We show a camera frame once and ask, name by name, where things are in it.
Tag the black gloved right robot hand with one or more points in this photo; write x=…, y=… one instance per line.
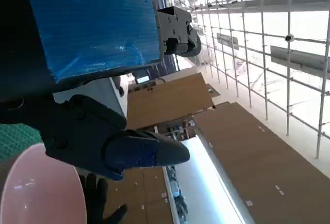
x=95, y=198

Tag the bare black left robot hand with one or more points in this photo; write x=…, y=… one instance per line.
x=90, y=28

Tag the pink bowl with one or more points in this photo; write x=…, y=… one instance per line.
x=43, y=195

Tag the white cabinet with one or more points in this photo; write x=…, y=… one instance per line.
x=111, y=97

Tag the green cutting mat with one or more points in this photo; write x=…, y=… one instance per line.
x=15, y=141

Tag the grey rectangular panel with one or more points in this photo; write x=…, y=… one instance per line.
x=299, y=58

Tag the white dome camera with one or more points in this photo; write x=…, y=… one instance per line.
x=289, y=37

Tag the white pipe scaffold frame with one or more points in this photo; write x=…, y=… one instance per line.
x=287, y=92

